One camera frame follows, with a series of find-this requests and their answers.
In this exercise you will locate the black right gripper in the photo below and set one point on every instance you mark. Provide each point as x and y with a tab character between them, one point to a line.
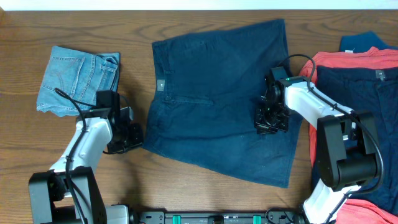
263	128

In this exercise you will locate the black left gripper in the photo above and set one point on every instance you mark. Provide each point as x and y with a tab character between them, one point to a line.
138	139

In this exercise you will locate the dark navy shorts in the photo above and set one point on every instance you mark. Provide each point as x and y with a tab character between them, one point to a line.
208	86

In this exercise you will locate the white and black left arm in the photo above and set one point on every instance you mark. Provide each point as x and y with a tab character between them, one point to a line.
68	191

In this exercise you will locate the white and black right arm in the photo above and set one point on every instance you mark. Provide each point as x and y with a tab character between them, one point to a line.
348	158

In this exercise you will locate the folded light blue denim shorts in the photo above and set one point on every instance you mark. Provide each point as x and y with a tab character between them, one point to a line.
80	75

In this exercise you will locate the navy shorts in pile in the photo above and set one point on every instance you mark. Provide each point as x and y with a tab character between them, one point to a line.
375	91

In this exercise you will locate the teal blue garment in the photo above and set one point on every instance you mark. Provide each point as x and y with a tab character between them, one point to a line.
360	43

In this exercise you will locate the red garment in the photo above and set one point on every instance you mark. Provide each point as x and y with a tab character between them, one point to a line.
372	59

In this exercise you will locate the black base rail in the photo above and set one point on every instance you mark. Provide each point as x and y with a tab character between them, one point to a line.
271	216

